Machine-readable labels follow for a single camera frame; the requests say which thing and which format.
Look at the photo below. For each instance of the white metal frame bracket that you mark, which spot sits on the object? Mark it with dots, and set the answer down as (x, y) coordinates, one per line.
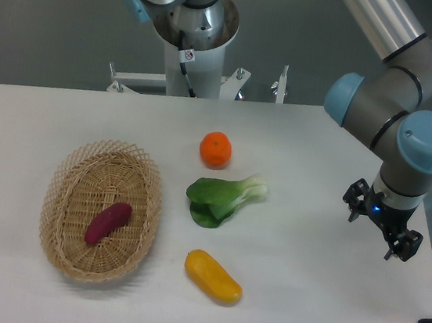
(156, 83)

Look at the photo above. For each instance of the woven wicker basket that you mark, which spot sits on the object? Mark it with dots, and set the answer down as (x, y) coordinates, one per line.
(91, 179)

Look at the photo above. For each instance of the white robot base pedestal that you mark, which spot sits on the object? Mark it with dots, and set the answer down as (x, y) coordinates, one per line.
(195, 35)

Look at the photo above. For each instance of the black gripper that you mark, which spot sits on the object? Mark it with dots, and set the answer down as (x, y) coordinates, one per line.
(388, 210)

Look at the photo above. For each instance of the purple sweet potato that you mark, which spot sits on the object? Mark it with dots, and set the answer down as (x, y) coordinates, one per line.
(113, 217)

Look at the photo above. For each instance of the yellow mango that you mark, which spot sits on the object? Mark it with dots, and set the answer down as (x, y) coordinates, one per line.
(213, 280)

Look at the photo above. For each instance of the orange tangerine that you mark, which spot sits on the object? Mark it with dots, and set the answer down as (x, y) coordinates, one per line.
(215, 150)

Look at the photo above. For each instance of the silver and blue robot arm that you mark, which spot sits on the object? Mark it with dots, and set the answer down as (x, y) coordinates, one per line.
(383, 113)

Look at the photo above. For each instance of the green bok choy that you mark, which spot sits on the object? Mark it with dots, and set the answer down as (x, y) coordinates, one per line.
(212, 200)

